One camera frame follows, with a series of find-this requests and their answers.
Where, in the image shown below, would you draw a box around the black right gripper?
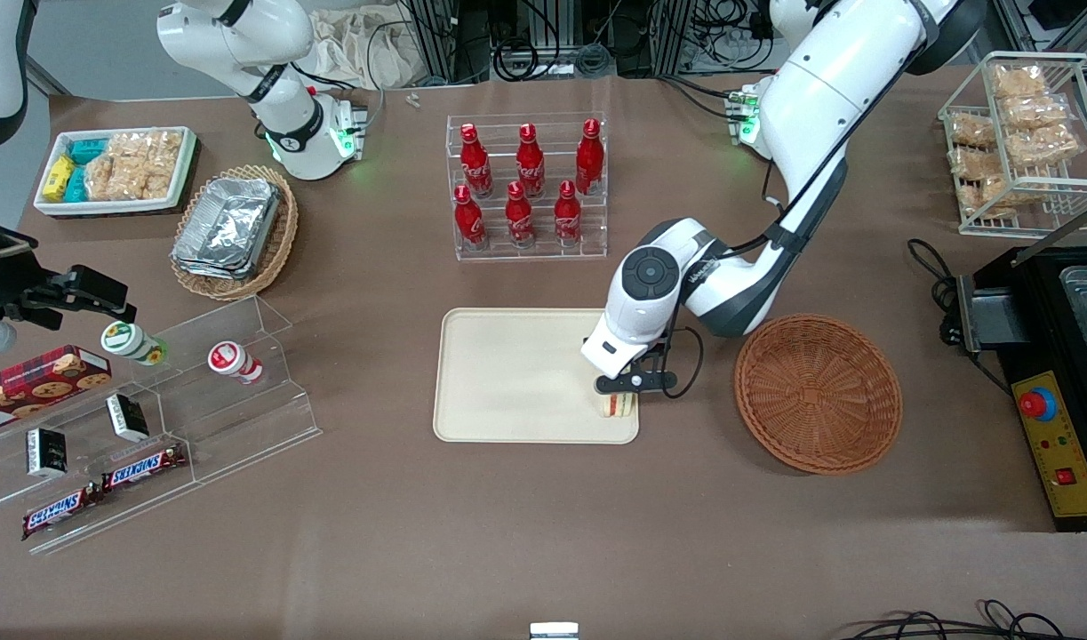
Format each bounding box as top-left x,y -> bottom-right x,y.
0,217 -> 139,330

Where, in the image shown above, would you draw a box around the beige rectangular tray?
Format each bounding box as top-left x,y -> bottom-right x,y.
433,308 -> 640,444

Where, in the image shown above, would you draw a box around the oval tan wicker basket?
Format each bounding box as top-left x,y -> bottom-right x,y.
170,164 -> 300,302

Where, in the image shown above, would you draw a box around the round brown wicker basket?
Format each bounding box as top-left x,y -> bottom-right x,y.
734,314 -> 904,476

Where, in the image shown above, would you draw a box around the green capped yogurt bottle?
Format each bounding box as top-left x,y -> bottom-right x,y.
100,321 -> 170,368

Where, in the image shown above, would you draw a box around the red cookie box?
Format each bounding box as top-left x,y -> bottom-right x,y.
0,345 -> 114,437

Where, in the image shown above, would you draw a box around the small black box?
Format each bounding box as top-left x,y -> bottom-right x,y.
25,427 -> 70,479
106,393 -> 152,444

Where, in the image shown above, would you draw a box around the yellow small carton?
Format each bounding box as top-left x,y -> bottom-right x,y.
44,156 -> 76,203

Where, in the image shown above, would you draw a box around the clear bag of rice crackers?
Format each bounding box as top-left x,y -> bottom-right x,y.
138,130 -> 185,200
84,132 -> 146,202

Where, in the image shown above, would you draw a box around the stack of foil trays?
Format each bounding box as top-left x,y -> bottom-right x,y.
172,177 -> 283,282

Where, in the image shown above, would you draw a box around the red capped yogurt bottle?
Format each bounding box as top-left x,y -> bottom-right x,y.
207,340 -> 267,386

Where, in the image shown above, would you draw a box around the clear acrylic bottle rack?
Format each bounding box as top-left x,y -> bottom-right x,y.
445,113 -> 609,261

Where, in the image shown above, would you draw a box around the white rectangular bin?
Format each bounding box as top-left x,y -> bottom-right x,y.
34,126 -> 198,217

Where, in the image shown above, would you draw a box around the snickers chocolate bar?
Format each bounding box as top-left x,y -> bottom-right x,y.
101,442 -> 189,493
21,484 -> 105,541

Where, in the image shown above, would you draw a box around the red cola bottle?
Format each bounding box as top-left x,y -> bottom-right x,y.
506,180 -> 537,249
575,118 -> 606,196
554,180 -> 583,247
454,184 -> 489,249
460,123 -> 494,198
516,123 -> 547,198

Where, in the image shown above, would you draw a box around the clear acrylic step display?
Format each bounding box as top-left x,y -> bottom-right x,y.
0,294 -> 323,557

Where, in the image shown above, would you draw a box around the beige cloth bag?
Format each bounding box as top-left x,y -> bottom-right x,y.
308,6 -> 430,91

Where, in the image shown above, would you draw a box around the black machine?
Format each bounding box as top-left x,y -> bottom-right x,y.
955,199 -> 1087,533

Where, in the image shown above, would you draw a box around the bagged pastry snack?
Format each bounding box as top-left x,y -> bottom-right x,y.
950,146 -> 1008,180
947,112 -> 998,149
959,175 -> 1035,217
1008,124 -> 1083,168
1000,93 -> 1075,132
991,64 -> 1049,100

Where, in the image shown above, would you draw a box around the yellow control panel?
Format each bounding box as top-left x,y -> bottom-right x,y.
1011,370 -> 1087,519

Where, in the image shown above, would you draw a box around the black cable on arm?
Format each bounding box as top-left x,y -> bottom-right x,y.
660,124 -> 855,399

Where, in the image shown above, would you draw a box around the black machine power cable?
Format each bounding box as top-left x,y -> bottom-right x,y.
907,237 -> 1013,397

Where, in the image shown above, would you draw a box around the aluminium frame with cables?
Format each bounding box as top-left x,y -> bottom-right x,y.
379,0 -> 775,83

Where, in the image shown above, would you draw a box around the black floor cables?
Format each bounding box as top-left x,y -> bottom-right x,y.
841,599 -> 1087,640

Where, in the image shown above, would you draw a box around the white wire rack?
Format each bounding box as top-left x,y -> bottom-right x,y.
938,51 -> 1087,238

